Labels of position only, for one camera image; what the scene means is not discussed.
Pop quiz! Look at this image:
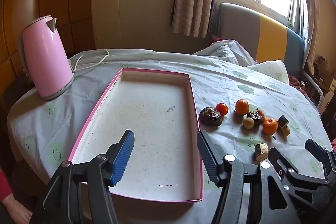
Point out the orange mandarin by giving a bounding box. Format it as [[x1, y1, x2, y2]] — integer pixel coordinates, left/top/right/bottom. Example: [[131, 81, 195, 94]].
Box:
[[262, 118, 278, 135], [235, 99, 249, 116]]

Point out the another person's forearm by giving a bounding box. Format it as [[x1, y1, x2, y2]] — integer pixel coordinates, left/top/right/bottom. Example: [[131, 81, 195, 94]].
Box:
[[0, 166, 12, 199]]

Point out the dark red cloth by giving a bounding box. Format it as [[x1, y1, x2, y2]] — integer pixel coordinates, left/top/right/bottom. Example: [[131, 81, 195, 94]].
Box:
[[288, 74, 305, 88]]

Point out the pink shallow cardboard box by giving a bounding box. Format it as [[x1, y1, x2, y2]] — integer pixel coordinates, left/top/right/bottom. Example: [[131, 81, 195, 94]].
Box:
[[69, 68, 204, 203]]

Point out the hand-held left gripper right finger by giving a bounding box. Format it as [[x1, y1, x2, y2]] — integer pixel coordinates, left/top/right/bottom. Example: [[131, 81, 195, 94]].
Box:
[[196, 130, 302, 224]]

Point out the grey metal bed rail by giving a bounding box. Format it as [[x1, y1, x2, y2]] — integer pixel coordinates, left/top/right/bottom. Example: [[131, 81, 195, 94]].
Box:
[[301, 70, 325, 109]]

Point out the pink electric kettle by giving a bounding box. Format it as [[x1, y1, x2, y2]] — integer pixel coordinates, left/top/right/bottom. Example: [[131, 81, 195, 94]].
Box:
[[18, 15, 75, 101]]

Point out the grey yellow blue headboard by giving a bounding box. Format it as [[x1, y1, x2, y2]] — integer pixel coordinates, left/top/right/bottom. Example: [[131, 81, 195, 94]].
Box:
[[214, 3, 305, 77]]

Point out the white cloud-print pillow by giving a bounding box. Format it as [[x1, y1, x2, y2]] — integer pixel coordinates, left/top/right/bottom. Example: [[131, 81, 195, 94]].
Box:
[[247, 60, 289, 85]]

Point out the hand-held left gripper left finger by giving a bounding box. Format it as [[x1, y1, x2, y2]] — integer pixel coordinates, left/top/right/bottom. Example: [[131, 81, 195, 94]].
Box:
[[29, 130, 135, 224]]

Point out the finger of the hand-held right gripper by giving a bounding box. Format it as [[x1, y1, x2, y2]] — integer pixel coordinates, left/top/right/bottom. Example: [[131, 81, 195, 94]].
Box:
[[305, 138, 336, 179], [268, 147, 300, 183]]

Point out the dark wrinkled passion fruit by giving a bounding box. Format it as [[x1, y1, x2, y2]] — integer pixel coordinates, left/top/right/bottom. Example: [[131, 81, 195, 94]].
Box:
[[199, 107, 223, 126], [246, 111, 264, 126]]

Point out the red cherry tomato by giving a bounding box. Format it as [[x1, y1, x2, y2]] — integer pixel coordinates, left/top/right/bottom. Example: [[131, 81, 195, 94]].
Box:
[[216, 103, 228, 116]]

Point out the white kettle power cord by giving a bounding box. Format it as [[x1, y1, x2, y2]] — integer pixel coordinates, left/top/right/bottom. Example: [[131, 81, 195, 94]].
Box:
[[70, 49, 110, 73]]

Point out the brown cardboard box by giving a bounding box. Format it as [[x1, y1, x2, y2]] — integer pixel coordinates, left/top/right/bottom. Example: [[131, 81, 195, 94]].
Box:
[[314, 55, 336, 90]]

